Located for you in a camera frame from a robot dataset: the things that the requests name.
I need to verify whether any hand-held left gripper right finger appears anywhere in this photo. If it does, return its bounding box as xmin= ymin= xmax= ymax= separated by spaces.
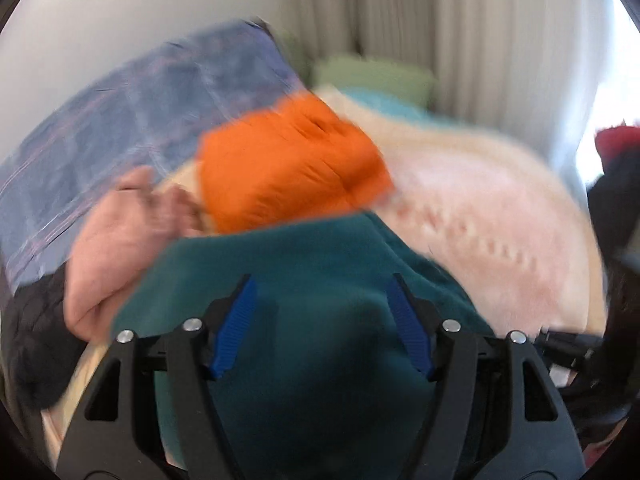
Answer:
xmin=386 ymin=273 xmax=586 ymax=480

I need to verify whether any beige curtain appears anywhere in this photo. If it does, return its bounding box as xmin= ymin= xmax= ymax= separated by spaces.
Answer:
xmin=280 ymin=0 xmax=591 ymax=126

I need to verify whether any red and black garment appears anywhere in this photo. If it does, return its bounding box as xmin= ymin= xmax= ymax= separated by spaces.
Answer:
xmin=587 ymin=120 xmax=640 ymax=311

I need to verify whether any black quilted jacket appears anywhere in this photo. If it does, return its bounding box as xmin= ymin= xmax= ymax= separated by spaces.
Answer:
xmin=0 ymin=262 xmax=88 ymax=408

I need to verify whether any blue plaid duvet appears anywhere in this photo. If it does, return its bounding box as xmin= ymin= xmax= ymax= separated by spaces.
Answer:
xmin=0 ymin=20 xmax=306 ymax=291

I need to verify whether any beige blanket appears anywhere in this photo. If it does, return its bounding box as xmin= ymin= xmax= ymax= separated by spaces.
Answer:
xmin=40 ymin=85 xmax=608 ymax=466

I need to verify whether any orange puffer jacket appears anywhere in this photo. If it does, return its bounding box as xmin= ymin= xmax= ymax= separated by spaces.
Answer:
xmin=197 ymin=95 xmax=396 ymax=235

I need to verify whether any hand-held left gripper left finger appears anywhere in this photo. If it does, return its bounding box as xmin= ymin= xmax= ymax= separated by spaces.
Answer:
xmin=55 ymin=273 xmax=259 ymax=480

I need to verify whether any teal printed cloth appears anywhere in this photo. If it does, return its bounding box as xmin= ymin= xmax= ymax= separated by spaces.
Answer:
xmin=340 ymin=87 xmax=436 ymax=123

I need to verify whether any dark green fleece-lined sweatshirt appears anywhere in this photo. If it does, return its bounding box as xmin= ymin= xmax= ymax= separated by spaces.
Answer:
xmin=110 ymin=210 xmax=501 ymax=480

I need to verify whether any pink quilted jacket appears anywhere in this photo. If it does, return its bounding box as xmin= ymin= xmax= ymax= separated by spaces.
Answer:
xmin=65 ymin=167 xmax=211 ymax=343

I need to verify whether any green pillow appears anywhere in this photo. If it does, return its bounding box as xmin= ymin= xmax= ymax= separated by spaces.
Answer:
xmin=310 ymin=52 xmax=436 ymax=108

